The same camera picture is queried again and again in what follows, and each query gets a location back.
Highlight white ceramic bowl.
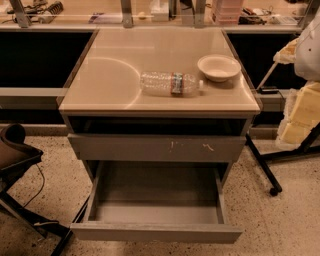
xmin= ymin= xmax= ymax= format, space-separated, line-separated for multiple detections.
xmin=197 ymin=54 xmax=241 ymax=82

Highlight pink stacked trays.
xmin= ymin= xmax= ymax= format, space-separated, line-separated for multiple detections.
xmin=211 ymin=0 xmax=244 ymax=25

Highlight clear plastic water bottle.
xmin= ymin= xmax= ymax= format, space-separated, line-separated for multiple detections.
xmin=140 ymin=71 xmax=204 ymax=97

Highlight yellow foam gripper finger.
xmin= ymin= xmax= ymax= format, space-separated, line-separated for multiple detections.
xmin=276 ymin=81 xmax=320 ymax=150
xmin=273 ymin=38 xmax=298 ymax=64

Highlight open grey middle drawer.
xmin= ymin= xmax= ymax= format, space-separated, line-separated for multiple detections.
xmin=71 ymin=161 xmax=242 ymax=244

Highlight white rod with base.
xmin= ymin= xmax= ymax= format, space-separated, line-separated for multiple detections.
xmin=256 ymin=62 xmax=278 ymax=92

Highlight closed grey top drawer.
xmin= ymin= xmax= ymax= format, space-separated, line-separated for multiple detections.
xmin=68 ymin=134 xmax=245 ymax=162

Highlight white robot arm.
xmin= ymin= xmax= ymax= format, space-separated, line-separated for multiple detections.
xmin=273 ymin=13 xmax=320 ymax=150

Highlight black stand frame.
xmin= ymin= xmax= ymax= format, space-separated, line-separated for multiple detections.
xmin=246 ymin=123 xmax=320 ymax=196

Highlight white box on shelf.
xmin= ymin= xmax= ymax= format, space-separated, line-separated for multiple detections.
xmin=150 ymin=0 xmax=169 ymax=22

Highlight grey drawer cabinet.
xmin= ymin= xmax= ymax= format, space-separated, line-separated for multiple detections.
xmin=59 ymin=27 xmax=260 ymax=243

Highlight black coil spring object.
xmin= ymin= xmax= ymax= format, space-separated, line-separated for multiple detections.
xmin=38 ymin=1 xmax=64 ymax=24

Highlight black floor cable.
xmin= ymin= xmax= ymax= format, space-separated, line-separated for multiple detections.
xmin=20 ymin=163 xmax=46 ymax=209

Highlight dark brown chair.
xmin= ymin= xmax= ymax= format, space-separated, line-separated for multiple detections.
xmin=0 ymin=123 xmax=44 ymax=201

